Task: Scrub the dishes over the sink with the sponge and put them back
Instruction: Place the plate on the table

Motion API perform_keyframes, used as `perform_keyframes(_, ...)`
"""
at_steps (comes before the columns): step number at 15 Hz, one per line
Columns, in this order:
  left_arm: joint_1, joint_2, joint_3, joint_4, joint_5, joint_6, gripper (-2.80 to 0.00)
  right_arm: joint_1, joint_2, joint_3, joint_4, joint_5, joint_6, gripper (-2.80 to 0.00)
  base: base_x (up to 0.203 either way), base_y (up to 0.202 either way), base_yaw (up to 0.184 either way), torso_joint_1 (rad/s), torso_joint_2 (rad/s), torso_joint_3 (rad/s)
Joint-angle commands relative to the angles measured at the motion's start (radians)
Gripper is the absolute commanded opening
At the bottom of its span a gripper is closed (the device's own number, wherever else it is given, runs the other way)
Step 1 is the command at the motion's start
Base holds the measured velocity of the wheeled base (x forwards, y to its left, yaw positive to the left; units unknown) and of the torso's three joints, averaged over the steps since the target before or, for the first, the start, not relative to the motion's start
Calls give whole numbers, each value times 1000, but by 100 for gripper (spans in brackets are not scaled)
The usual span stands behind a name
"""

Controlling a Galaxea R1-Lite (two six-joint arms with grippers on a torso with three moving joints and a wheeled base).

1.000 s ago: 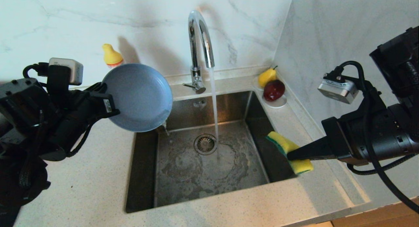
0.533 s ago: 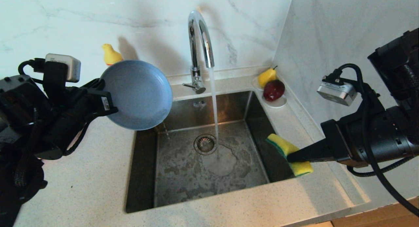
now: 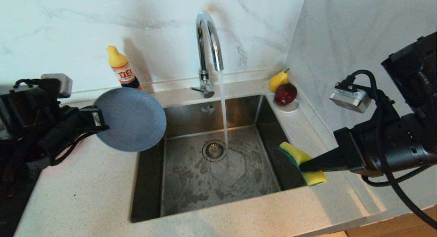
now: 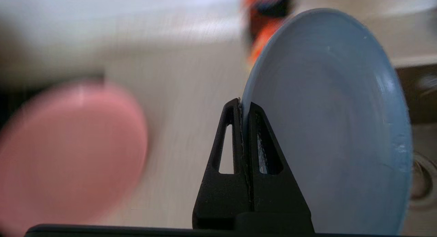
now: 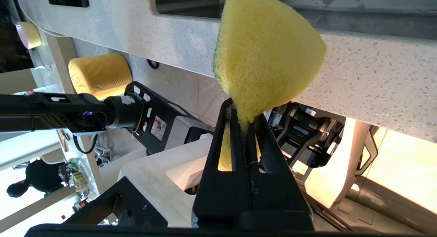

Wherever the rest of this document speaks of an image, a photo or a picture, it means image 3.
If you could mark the chrome gooseneck faucet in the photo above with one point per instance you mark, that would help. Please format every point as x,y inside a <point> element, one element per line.
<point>205,32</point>

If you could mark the yellow orange dish soap bottle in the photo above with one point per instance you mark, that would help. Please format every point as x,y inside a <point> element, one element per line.
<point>117,63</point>

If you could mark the stainless steel sink basin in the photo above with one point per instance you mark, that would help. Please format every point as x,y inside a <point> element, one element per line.
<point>205,189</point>

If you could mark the light blue plate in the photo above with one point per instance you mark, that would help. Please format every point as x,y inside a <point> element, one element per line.
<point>133,121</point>

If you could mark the dark red apple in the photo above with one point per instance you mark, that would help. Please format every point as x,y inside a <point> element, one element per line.
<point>286,94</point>

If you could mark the light wooden cabinet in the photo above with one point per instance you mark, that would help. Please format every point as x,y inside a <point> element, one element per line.
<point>392,226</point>

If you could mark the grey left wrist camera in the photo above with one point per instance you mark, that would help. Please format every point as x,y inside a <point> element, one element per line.
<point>59,83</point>

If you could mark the yellow pear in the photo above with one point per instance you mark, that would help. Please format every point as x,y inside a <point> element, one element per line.
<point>277,80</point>

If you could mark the small white dish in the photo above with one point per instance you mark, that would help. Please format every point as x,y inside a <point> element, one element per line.
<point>290,109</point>

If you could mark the black glass cooktop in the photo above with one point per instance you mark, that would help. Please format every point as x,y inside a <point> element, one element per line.
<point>13,209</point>

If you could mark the metal sink drain strainer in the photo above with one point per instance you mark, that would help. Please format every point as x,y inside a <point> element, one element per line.
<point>213,150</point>

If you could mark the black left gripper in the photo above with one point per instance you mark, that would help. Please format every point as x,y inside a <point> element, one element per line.
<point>34,121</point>

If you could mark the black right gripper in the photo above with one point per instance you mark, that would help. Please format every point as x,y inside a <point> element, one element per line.
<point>406,141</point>

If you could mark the yellow green sponge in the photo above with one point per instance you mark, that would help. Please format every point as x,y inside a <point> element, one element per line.
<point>293,153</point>

